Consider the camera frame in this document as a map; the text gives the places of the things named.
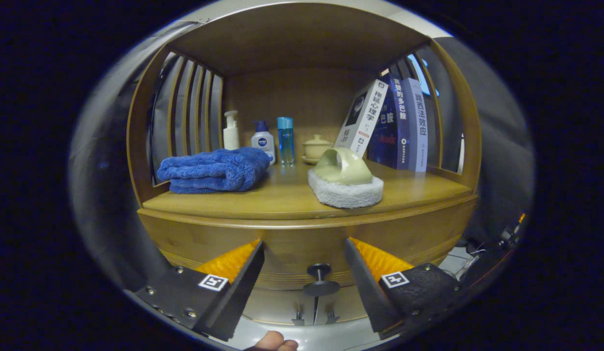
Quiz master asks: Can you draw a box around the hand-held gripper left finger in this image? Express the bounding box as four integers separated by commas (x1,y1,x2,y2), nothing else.
124,240,266,342

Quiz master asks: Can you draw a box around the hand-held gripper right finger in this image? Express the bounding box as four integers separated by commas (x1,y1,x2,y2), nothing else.
344,237,461,340

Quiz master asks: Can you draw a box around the wooden drawer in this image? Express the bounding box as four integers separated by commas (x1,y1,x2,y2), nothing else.
137,195,479,298

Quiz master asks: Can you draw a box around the white scrub pad green handle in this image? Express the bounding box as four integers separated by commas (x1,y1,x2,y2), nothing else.
308,147,384,209

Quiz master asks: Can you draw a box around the wooden cabinet door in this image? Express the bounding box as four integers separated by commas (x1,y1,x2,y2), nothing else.
241,287,316,325
315,285,368,324

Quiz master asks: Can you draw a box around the wooden countertop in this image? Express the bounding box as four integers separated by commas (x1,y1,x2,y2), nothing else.
138,158,478,220

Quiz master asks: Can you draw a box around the wooden cabinet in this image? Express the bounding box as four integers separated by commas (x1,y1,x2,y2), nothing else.
126,2,483,326

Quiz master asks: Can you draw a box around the blue folded towel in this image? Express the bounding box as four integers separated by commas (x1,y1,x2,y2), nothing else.
156,147,272,194

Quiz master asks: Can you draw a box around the white bottle with blue cap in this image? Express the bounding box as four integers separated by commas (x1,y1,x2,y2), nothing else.
251,120,276,165

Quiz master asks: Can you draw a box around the white pump bottle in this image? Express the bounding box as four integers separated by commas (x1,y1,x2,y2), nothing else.
223,110,240,151

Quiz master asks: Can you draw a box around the beige lidded teacup with saucer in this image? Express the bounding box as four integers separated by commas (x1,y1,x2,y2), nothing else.
302,135,334,165

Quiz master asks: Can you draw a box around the clear blue bottle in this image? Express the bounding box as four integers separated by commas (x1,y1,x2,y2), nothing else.
277,117,295,167

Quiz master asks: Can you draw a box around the black device with orange part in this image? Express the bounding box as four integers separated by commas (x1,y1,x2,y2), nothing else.
458,212,526,283

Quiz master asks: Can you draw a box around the dark blue book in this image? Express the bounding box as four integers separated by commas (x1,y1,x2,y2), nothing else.
368,73,412,170

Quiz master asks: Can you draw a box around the white book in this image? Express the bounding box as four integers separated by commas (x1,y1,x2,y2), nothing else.
333,79,389,159

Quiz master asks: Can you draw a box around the pale blue book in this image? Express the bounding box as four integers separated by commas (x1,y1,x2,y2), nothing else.
402,78,429,173

